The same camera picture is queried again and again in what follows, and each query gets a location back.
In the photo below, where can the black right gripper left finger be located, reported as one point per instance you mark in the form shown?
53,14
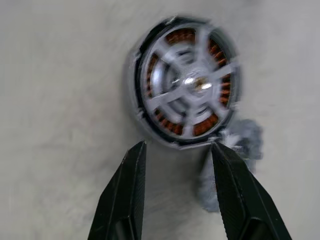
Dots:
120,200

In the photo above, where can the silver motor stator housing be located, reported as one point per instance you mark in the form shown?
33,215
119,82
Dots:
202,128

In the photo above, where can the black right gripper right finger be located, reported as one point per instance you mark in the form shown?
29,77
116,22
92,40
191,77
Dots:
245,205

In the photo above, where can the grey cover plate with circuit board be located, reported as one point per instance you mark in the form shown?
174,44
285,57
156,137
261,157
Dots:
250,140

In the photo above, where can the black rotor silver spokes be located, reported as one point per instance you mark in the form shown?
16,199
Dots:
175,97

